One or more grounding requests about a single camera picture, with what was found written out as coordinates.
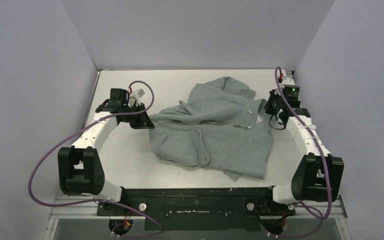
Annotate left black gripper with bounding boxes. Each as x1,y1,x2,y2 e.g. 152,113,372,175
121,102,155,130

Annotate grey zip-up jacket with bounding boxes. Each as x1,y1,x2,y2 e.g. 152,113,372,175
149,76,274,180

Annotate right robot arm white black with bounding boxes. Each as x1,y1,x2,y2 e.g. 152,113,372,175
262,84,345,214

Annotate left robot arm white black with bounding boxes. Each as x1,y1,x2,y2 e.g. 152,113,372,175
57,88,155,215

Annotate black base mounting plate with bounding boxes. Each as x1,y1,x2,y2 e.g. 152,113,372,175
94,187,312,233

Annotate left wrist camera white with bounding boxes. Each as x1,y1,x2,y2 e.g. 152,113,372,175
128,89,145,108

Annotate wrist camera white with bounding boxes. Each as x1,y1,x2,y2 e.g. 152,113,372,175
278,75,295,88
128,89,145,108

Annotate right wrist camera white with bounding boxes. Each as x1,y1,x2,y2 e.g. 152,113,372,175
278,75,295,88

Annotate aluminium rail frame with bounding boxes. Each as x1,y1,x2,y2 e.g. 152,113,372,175
47,70,349,220

